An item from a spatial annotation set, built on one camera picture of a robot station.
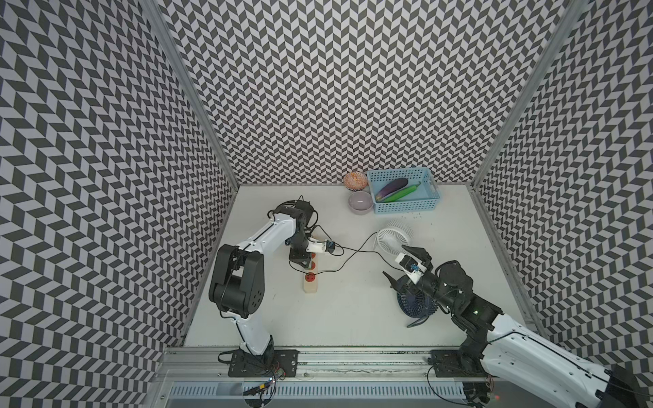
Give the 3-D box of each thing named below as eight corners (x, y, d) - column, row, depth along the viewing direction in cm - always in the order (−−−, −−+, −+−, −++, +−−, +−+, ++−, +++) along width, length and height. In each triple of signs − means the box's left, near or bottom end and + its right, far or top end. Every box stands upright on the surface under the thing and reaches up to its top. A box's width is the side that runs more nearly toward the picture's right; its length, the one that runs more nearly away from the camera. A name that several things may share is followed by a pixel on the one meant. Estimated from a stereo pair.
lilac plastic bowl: (345, 210, 109) (345, 203, 105) (354, 193, 116) (354, 185, 112) (368, 218, 107) (369, 210, 103) (375, 200, 114) (377, 192, 109)
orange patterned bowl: (342, 191, 123) (342, 179, 117) (348, 180, 128) (349, 168, 121) (359, 197, 120) (361, 185, 114) (366, 186, 125) (367, 174, 119)
